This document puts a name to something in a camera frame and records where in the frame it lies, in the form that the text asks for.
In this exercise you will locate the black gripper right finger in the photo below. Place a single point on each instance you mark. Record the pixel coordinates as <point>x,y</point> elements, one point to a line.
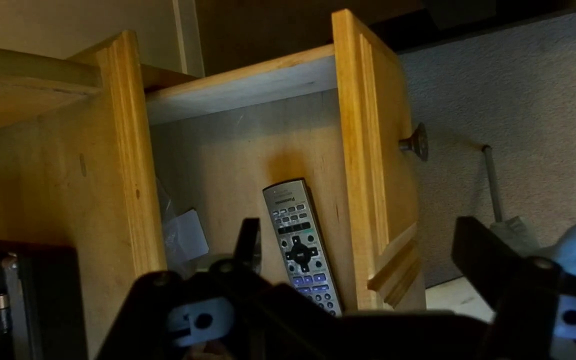
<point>505,275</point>

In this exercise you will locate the silver remote control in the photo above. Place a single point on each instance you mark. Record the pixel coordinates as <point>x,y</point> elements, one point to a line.
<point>295,224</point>

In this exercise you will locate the wooden desk drawer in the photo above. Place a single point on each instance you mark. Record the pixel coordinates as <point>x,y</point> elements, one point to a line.
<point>339,118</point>

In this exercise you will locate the wooden roll-top desk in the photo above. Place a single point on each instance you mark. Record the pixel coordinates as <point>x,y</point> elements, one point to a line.
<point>77,168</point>

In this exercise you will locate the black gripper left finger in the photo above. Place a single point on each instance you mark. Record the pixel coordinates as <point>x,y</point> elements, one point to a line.
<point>249,248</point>

